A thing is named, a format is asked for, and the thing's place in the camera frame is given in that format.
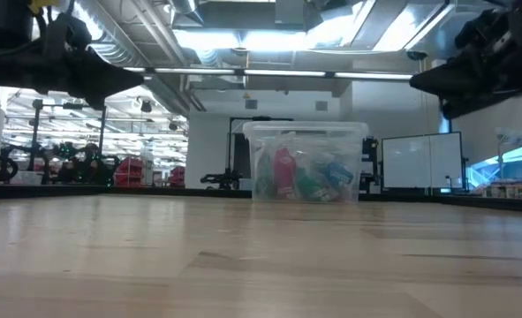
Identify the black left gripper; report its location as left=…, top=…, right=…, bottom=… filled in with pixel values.
left=0, top=0, right=146, bottom=112

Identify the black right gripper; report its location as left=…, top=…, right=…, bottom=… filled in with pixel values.
left=409, top=0, right=522, bottom=121

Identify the blue elastic bandage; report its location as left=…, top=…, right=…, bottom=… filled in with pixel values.
left=321, top=161, right=355, bottom=192

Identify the dark green round roll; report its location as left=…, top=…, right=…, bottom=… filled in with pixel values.
left=254, top=151, right=275, bottom=201

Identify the white whiteboard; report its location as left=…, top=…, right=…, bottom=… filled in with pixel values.
left=382, top=132, right=465, bottom=191

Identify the black background robot stand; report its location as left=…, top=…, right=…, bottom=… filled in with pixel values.
left=4, top=99, right=120, bottom=186

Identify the red storage shelf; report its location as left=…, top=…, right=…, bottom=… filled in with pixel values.
left=168, top=165, right=186, bottom=188
left=113, top=155, right=148, bottom=187

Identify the black shelf cart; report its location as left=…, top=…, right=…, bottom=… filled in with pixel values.
left=359, top=135, right=382, bottom=195

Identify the clear plastic storage box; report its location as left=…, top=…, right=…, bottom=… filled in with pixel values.
left=242, top=120, right=370, bottom=205

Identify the long ceiling light bar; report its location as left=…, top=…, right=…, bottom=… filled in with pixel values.
left=122, top=66, right=415, bottom=83

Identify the green looped item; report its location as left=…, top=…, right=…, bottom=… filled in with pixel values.
left=295, top=166, right=330, bottom=203

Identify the red bottle-shaped item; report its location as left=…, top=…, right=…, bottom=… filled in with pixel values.
left=272, top=148, right=299, bottom=201

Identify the yellow cable tag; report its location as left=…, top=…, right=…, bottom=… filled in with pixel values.
left=27, top=0, right=62, bottom=15

